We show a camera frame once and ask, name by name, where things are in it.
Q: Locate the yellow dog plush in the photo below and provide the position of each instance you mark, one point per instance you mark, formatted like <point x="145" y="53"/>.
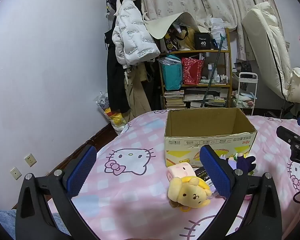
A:
<point x="190" y="191"/>

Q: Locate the pink roll plush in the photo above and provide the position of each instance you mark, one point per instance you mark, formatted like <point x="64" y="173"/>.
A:
<point x="180" y="171"/>

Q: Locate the pink cat printed bed sheet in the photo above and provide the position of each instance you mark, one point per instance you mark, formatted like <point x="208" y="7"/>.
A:
<point x="130" y="192"/>

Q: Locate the stack of books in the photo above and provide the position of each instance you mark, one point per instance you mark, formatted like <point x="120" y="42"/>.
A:
<point x="173" y="101"/>

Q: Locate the teal bag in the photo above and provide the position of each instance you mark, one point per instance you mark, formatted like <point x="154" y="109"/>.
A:
<point x="172" y="76"/>

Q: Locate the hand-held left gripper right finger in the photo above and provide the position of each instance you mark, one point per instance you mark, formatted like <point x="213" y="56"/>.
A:
<point x="215" y="172"/>

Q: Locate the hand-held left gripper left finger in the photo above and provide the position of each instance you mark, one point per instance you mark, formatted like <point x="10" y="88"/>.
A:
<point x="81" y="172"/>

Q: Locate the white wall socket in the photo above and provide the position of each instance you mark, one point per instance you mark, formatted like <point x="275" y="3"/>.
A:
<point x="15" y="173"/>
<point x="30" y="159"/>

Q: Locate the beige pants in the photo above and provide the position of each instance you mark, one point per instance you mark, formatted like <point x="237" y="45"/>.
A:
<point x="137" y="92"/>

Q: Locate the white plastic bag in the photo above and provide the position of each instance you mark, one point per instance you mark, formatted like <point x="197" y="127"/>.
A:
<point x="217" y="26"/>

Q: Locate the pile of magazines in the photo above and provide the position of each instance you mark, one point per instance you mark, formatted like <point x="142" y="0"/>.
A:
<point x="207" y="100"/>

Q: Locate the white trolley cart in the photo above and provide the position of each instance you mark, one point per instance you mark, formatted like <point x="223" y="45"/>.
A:
<point x="247" y="90"/>

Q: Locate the black packet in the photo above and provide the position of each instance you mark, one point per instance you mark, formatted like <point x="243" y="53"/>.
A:
<point x="202" y="173"/>

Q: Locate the black handbag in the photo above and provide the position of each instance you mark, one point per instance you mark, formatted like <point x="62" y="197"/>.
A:
<point x="242" y="67"/>

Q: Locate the clear plastic bag of toys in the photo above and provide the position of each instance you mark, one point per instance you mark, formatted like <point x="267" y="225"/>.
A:
<point x="110" y="112"/>

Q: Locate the white puffer jacket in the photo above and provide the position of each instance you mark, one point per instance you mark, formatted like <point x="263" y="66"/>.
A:
<point x="132" y="35"/>

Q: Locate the blue fleece towel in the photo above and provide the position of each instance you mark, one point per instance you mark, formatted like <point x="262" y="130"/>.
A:
<point x="2" y="220"/>

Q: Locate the black coat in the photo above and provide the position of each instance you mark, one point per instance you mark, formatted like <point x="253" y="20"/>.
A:
<point x="116" y="80"/>

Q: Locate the wooden shelf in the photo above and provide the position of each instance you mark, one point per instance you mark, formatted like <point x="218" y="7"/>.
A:
<point x="190" y="51"/>

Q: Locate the cream mat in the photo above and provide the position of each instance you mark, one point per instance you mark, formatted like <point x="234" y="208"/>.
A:
<point x="162" y="27"/>

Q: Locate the purple plush doll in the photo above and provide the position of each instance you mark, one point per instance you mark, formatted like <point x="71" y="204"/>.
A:
<point x="242" y="162"/>

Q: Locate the cardboard box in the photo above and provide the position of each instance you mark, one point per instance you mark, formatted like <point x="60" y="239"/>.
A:
<point x="205" y="121"/>

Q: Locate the black floral tote bag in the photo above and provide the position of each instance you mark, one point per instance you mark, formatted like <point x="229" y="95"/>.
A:
<point x="172" y="40"/>

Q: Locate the red patterned bag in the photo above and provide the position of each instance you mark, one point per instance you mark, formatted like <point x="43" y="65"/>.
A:
<point x="191" y="71"/>

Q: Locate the white mattress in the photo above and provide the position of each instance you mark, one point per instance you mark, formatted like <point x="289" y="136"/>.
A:
<point x="267" y="50"/>

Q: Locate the green pole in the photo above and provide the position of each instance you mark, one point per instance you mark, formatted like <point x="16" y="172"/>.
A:
<point x="211" y="80"/>

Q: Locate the black box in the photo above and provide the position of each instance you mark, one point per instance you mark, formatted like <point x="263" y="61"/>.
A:
<point x="202" y="41"/>

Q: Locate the group of cosmetic bottles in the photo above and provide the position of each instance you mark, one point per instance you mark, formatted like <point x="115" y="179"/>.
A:
<point x="218" y="76"/>

